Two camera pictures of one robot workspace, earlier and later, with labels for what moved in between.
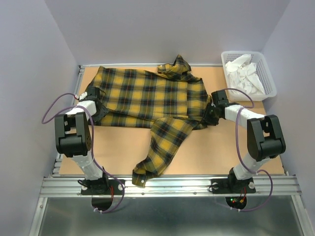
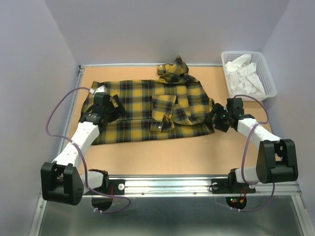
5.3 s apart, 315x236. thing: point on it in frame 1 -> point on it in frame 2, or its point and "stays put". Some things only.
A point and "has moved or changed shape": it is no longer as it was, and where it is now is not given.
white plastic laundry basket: [250, 71] stays put
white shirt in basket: [243, 76] stays put
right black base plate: [233, 186] stays put
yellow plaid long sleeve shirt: [168, 101] has moved or changed shape
